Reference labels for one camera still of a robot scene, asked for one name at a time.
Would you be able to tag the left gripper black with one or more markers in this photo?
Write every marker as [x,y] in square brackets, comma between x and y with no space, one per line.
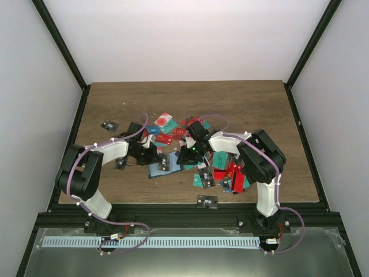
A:
[153,156]

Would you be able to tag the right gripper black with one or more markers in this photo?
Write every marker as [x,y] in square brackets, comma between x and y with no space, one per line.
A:
[187,159]

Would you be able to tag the blue leather card holder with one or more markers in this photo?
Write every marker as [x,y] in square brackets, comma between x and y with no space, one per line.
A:
[154,172]

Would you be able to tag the black VIP card passed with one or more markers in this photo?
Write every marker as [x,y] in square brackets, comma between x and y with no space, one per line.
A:
[164,163]

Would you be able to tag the black vip card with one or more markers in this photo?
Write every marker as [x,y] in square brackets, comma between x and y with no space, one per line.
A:
[206,177]
[207,202]
[120,163]

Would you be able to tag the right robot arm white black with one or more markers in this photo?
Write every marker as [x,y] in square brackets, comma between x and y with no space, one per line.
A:
[262,163]

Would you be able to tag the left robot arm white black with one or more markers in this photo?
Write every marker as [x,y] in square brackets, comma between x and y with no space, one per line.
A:
[79,173]

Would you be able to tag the red card centre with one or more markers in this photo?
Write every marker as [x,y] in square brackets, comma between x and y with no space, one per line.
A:
[179,132]

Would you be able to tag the teal VIP card right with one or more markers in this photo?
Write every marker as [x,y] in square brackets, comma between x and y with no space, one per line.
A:
[220,160]

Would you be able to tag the red gold card lower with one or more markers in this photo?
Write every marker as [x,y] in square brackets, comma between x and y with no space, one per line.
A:
[230,172]

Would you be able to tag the white card red circle top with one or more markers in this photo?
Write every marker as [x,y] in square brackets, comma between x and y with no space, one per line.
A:
[163,120]

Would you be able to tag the black card far left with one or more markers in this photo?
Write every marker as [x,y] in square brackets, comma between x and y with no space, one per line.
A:
[110,126]

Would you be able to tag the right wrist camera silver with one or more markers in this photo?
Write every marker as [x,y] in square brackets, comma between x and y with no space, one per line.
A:
[190,142]

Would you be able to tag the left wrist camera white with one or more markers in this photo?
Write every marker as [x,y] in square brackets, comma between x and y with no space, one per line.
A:
[148,140]

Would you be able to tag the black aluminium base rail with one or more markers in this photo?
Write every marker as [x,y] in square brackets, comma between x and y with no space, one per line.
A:
[182,215]

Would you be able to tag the light blue slotted cable duct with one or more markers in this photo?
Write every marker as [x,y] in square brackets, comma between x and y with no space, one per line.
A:
[153,242]

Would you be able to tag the left black frame post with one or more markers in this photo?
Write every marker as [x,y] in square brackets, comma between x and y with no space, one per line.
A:
[59,41]

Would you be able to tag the black frame post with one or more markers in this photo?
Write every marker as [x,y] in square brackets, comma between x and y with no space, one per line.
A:
[59,41]
[314,39]

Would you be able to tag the right black frame post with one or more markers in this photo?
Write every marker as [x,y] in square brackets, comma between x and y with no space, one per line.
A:
[314,39]

